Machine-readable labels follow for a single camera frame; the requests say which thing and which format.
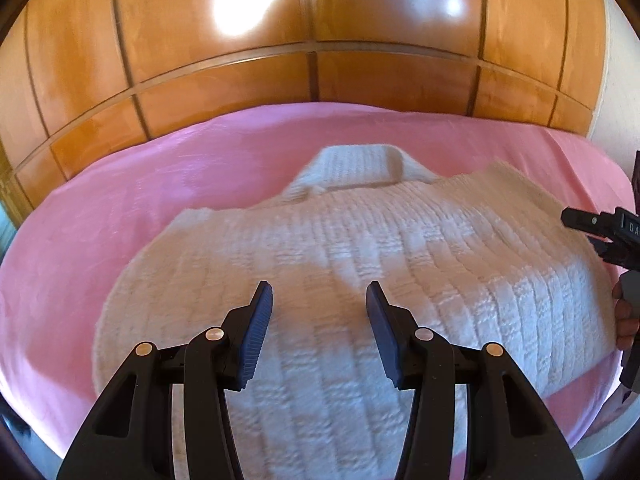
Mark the pink blanket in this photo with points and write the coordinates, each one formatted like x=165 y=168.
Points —
x=150 y=175

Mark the person's right hand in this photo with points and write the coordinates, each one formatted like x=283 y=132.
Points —
x=625 y=322

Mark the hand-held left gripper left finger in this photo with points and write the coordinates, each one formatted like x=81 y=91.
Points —
x=256 y=332

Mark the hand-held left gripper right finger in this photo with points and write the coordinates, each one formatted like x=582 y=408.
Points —
x=384 y=327

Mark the white knit sweater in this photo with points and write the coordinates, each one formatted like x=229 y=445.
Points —
x=350 y=270

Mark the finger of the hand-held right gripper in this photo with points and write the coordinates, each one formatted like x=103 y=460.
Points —
x=611 y=252
x=587 y=220

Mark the wooden headboard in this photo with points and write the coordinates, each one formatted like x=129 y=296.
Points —
x=200 y=85

